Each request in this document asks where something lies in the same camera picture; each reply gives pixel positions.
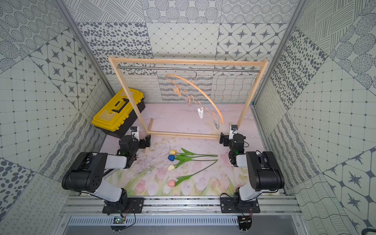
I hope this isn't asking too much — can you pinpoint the wooden clothes rack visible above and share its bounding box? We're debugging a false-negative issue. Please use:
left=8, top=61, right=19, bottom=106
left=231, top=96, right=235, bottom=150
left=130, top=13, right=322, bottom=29
left=108, top=56, right=269, bottom=139

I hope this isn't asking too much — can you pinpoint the pink tulip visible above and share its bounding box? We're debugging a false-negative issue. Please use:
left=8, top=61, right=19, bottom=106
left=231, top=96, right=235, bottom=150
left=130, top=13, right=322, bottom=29
left=167, top=160, right=217, bottom=188

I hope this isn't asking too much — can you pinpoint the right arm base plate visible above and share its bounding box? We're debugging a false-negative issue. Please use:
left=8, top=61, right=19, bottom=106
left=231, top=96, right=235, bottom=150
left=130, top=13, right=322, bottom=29
left=219, top=197, right=260, bottom=214

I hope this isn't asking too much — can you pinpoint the grey clothespin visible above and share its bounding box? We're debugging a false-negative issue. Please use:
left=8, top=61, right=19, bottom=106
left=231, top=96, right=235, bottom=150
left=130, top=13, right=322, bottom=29
left=213, top=120, right=220, bottom=130

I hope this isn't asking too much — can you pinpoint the floral table mat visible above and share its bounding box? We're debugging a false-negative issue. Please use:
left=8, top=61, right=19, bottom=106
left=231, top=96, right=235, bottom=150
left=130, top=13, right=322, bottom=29
left=106, top=104, right=249, bottom=196

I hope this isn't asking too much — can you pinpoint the circuit board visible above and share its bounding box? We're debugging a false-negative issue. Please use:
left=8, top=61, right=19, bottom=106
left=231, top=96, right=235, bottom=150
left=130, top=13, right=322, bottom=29
left=110, top=217, right=127, bottom=233
left=238, top=216, right=252, bottom=233

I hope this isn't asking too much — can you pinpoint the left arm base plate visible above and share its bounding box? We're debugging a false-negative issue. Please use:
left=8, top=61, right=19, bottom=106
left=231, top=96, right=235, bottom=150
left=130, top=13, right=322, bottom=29
left=102, top=197, right=145, bottom=215

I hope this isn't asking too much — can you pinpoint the peach clothespin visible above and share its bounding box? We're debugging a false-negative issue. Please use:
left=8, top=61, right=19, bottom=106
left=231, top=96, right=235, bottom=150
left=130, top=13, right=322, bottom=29
left=173, top=85, right=182, bottom=97

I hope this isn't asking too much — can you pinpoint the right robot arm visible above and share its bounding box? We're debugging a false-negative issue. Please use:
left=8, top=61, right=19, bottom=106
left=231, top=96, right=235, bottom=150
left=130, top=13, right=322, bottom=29
left=219, top=133, right=285, bottom=202

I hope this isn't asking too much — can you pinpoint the white clothespin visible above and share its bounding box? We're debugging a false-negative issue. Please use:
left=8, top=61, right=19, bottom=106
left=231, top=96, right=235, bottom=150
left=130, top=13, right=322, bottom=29
left=197, top=108, right=204, bottom=119

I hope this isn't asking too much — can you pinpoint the right circuit board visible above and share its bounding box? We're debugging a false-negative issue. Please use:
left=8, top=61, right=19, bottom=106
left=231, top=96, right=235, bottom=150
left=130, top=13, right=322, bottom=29
left=238, top=216, right=252, bottom=233

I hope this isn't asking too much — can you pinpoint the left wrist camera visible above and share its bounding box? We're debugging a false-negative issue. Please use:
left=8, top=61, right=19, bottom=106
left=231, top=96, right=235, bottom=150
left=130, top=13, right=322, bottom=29
left=130, top=126, right=140, bottom=141

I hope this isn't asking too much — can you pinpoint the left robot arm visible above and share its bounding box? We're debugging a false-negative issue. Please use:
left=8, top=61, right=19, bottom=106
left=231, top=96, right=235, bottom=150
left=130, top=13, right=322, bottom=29
left=62, top=134, right=151, bottom=206

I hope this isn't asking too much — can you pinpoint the blue tulip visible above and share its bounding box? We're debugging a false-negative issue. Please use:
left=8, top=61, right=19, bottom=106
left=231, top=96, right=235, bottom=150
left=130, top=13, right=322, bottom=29
left=168, top=155, right=217, bottom=168

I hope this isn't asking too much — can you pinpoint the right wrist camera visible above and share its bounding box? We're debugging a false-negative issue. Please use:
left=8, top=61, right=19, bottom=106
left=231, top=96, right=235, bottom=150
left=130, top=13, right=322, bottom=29
left=229, top=124, right=238, bottom=140

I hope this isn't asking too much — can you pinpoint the yellow black toolbox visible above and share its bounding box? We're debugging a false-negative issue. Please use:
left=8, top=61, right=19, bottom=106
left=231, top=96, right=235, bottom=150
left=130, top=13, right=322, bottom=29
left=92, top=89, right=138, bottom=138

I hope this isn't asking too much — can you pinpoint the left circuit board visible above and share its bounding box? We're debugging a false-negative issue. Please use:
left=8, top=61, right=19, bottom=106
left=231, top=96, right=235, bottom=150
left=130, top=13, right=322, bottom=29
left=110, top=217, right=127, bottom=233

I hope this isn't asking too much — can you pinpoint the aluminium rail frame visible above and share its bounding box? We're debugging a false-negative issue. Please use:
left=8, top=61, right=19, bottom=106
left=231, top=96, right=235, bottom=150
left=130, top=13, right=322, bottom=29
left=60, top=195, right=303, bottom=216

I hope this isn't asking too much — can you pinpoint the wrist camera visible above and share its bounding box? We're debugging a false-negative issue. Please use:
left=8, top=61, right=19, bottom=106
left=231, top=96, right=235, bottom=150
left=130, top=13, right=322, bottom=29
left=130, top=126, right=140, bottom=141
left=229, top=124, right=238, bottom=140

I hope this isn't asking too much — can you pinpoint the yellow tulip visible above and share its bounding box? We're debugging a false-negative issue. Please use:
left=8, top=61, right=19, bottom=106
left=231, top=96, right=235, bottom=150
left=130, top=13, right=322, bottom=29
left=169, top=148, right=218, bottom=157

